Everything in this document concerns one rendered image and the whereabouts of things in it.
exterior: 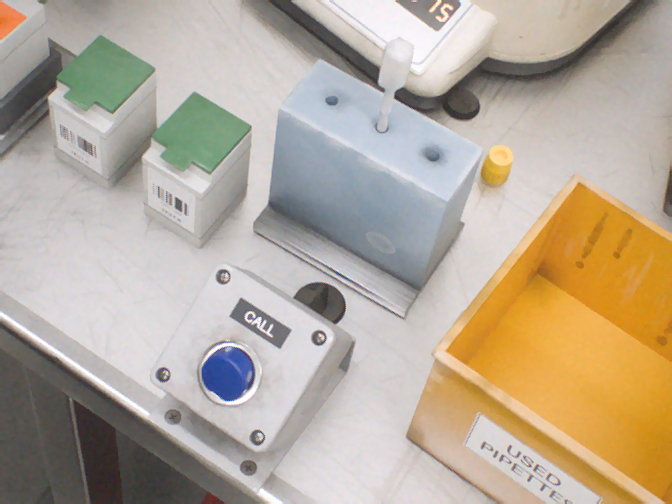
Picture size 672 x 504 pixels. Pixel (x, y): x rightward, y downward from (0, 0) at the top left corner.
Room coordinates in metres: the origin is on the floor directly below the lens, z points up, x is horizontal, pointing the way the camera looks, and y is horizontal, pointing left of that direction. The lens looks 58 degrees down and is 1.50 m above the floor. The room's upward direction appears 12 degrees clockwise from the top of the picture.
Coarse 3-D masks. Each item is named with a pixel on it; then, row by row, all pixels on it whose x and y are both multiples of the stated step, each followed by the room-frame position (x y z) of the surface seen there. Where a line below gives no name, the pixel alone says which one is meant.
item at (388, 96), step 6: (384, 96) 0.41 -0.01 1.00; (390, 96) 0.41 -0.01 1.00; (384, 102) 0.41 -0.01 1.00; (390, 102) 0.41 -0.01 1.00; (384, 108) 0.41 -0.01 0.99; (390, 108) 0.41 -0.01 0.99; (384, 114) 0.40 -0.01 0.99; (384, 120) 0.41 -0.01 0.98; (378, 126) 0.41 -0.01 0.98; (384, 126) 0.41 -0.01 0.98; (384, 132) 0.41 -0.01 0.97
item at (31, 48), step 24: (0, 0) 0.46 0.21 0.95; (24, 0) 0.46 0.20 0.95; (0, 24) 0.44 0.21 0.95; (24, 24) 0.45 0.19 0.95; (0, 48) 0.43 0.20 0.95; (24, 48) 0.44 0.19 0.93; (48, 48) 0.46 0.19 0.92; (0, 72) 0.43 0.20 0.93; (24, 72) 0.44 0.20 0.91; (0, 96) 0.42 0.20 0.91
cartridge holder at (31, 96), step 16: (64, 48) 0.48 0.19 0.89; (48, 64) 0.45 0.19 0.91; (64, 64) 0.47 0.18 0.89; (32, 80) 0.44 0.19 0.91; (48, 80) 0.45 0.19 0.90; (16, 96) 0.43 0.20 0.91; (32, 96) 0.44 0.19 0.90; (48, 96) 0.45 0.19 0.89; (0, 112) 0.42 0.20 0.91; (16, 112) 0.43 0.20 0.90; (32, 112) 0.43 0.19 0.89; (0, 128) 0.41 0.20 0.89; (16, 128) 0.42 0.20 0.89; (0, 144) 0.41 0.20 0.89
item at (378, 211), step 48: (288, 96) 0.42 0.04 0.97; (336, 96) 0.42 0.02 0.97; (288, 144) 0.40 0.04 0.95; (336, 144) 0.39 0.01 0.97; (384, 144) 0.40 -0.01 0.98; (432, 144) 0.40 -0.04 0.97; (288, 192) 0.40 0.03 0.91; (336, 192) 0.39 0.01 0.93; (384, 192) 0.38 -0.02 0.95; (432, 192) 0.37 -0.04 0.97; (288, 240) 0.39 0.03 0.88; (336, 240) 0.39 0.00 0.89; (384, 240) 0.38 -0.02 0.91; (432, 240) 0.37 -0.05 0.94; (384, 288) 0.37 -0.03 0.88
